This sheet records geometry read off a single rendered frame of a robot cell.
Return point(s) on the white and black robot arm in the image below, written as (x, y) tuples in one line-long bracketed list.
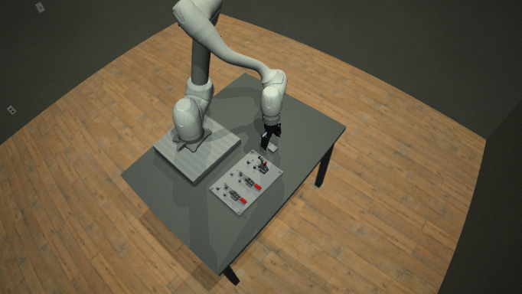
[(198, 18)]

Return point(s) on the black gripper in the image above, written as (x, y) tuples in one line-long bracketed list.
[(267, 135)]

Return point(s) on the black toggle clamp with red handle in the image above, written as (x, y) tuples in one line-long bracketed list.
[(263, 168)]

